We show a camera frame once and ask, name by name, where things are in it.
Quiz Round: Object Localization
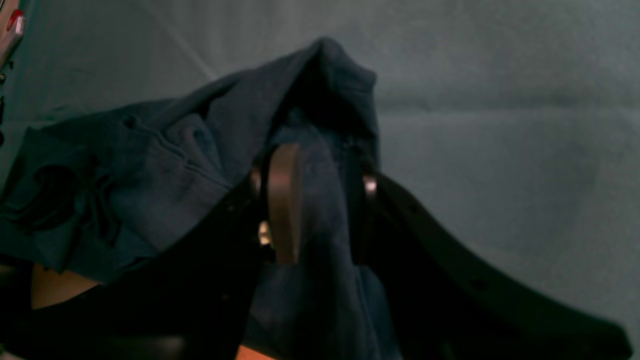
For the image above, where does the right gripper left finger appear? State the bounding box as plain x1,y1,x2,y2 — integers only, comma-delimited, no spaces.
5,143,301,360

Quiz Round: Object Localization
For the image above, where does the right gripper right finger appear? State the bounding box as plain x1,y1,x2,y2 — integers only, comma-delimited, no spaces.
350,165,633,360

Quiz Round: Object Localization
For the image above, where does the dark blue T-shirt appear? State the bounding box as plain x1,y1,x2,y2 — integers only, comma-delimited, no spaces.
0,38,402,360

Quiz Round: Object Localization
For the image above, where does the light blue table cloth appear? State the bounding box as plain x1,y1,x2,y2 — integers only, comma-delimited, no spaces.
1,0,640,349

